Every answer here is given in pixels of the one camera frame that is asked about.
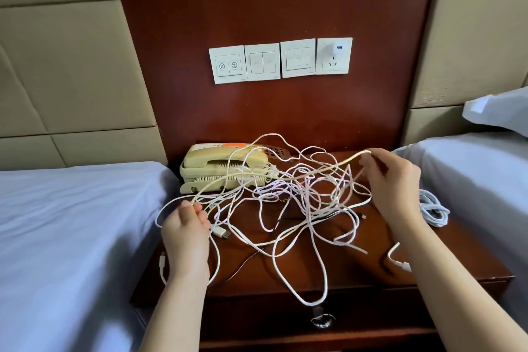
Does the white two-button wall switch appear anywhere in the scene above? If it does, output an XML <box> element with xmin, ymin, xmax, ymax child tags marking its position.
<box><xmin>208</xmin><ymin>46</ymin><xmax>248</xmax><ymax>85</ymax></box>

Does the beige padded headboard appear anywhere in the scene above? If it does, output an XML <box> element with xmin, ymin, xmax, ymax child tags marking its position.
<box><xmin>0</xmin><ymin>0</ymin><xmax>168</xmax><ymax>171</ymax></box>
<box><xmin>401</xmin><ymin>0</ymin><xmax>528</xmax><ymax>146</ymax></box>

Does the person's left hand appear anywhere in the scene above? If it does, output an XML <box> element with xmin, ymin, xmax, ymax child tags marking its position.
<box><xmin>161</xmin><ymin>201</ymin><xmax>213</xmax><ymax>287</ymax></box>

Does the white double rocker wall switch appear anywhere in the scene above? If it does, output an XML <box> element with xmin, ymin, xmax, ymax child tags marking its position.
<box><xmin>245</xmin><ymin>43</ymin><xmax>282</xmax><ymax>81</ymax></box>

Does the white cable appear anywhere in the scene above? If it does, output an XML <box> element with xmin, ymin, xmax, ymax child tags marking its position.
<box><xmin>155</xmin><ymin>195</ymin><xmax>228</xmax><ymax>287</ymax></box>
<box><xmin>416</xmin><ymin>189</ymin><xmax>452</xmax><ymax>228</ymax></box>

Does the cream cable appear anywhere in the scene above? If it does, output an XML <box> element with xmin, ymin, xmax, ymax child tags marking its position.
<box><xmin>247</xmin><ymin>150</ymin><xmax>374</xmax><ymax>200</ymax></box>

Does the metal ring drawer handle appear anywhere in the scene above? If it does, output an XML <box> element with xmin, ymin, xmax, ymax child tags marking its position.
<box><xmin>310</xmin><ymin>305</ymin><xmax>337</xmax><ymax>331</ymax></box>

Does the tangle of white cables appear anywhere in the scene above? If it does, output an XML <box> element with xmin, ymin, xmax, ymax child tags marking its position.
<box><xmin>155</xmin><ymin>133</ymin><xmax>414</xmax><ymax>307</ymax></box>

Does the right bed white sheet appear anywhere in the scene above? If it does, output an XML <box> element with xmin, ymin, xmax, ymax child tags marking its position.
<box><xmin>394</xmin><ymin>131</ymin><xmax>528</xmax><ymax>332</ymax></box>

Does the person's left forearm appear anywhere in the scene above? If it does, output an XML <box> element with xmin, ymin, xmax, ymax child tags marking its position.
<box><xmin>139</xmin><ymin>273</ymin><xmax>211</xmax><ymax>352</ymax></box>

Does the white triple rocker wall switch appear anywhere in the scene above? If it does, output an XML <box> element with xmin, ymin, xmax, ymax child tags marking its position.
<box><xmin>280</xmin><ymin>39</ymin><xmax>318</xmax><ymax>79</ymax></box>

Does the beige corded telephone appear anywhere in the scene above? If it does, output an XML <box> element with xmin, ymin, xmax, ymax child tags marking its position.
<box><xmin>180</xmin><ymin>143</ymin><xmax>277</xmax><ymax>194</ymax></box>

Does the white pillow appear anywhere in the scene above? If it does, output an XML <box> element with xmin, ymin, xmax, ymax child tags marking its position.
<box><xmin>462</xmin><ymin>87</ymin><xmax>528</xmax><ymax>138</ymax></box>

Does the person's right forearm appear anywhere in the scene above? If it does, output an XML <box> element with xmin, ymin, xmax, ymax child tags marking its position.
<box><xmin>392</xmin><ymin>211</ymin><xmax>528</xmax><ymax>352</ymax></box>

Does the left bed white sheet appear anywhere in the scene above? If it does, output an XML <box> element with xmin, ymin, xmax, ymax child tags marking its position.
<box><xmin>0</xmin><ymin>162</ymin><xmax>181</xmax><ymax>352</ymax></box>

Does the wooden nightstand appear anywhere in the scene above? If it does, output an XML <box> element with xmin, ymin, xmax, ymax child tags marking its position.
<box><xmin>130</xmin><ymin>150</ymin><xmax>514</xmax><ymax>352</ymax></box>

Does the bed white sheet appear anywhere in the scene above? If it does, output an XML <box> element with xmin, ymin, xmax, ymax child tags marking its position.
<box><xmin>394</xmin><ymin>131</ymin><xmax>528</xmax><ymax>332</ymax></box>
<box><xmin>0</xmin><ymin>162</ymin><xmax>181</xmax><ymax>352</ymax></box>

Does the dark wooden drawer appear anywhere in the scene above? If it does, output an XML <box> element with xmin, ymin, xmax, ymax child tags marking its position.
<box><xmin>198</xmin><ymin>285</ymin><xmax>504</xmax><ymax>340</ymax></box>

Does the thin black cable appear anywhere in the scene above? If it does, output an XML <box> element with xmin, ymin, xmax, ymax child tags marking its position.
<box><xmin>218</xmin><ymin>199</ymin><xmax>290</xmax><ymax>287</ymax></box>

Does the person's right hand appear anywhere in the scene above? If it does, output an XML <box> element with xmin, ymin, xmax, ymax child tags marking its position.
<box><xmin>359</xmin><ymin>148</ymin><xmax>424</xmax><ymax>229</ymax></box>

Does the dark wooden wall panel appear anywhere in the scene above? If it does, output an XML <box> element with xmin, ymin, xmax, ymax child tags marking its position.
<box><xmin>107</xmin><ymin>0</ymin><xmax>442</xmax><ymax>166</ymax></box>

